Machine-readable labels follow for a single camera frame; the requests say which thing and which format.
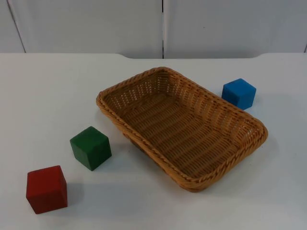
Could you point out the green cube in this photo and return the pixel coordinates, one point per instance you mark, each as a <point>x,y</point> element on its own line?
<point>91,148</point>

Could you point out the blue cube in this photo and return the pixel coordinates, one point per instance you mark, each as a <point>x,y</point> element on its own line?
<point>237,93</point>

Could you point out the tan wicker basket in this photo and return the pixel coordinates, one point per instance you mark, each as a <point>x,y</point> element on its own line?
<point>182,134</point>

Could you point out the red cube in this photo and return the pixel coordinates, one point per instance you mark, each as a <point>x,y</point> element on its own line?
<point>46,189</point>

